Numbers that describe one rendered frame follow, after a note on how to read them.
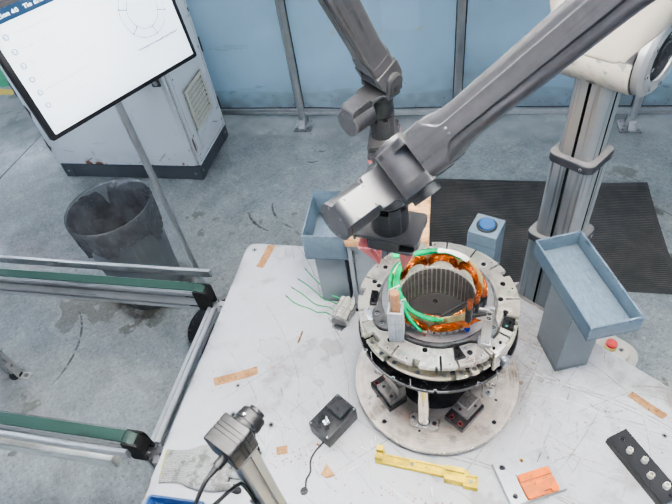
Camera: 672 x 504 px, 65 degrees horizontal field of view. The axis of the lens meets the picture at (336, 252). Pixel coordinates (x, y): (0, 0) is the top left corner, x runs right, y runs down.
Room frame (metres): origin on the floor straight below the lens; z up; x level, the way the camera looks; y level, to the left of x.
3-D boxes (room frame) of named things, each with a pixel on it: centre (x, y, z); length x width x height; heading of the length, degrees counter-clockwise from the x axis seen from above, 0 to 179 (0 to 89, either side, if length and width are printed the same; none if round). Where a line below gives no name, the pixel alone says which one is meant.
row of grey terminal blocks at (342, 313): (0.88, 0.01, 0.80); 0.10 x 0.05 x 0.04; 146
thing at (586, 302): (0.66, -0.50, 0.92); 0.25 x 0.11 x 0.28; 2
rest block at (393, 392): (0.61, -0.07, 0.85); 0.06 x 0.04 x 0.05; 24
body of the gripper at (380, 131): (1.01, -0.15, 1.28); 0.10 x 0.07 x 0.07; 165
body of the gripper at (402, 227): (0.57, -0.09, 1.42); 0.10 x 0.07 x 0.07; 63
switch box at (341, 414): (0.57, 0.07, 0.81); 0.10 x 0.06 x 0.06; 129
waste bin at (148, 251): (1.86, 0.94, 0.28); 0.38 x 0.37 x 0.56; 162
